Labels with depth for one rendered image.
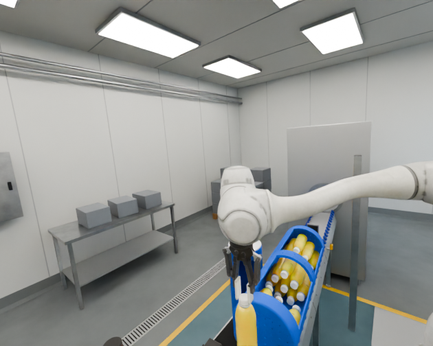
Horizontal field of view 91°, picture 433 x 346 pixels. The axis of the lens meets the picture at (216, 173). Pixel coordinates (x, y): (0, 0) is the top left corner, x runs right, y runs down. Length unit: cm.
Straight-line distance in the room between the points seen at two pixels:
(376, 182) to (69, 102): 379
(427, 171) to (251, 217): 52
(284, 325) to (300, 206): 65
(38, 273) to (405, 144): 673
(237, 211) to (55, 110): 359
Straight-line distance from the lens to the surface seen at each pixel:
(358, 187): 70
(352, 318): 279
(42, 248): 396
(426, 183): 78
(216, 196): 504
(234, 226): 43
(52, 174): 379
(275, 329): 110
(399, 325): 147
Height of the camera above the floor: 193
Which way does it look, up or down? 9 degrees down
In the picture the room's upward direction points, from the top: 4 degrees counter-clockwise
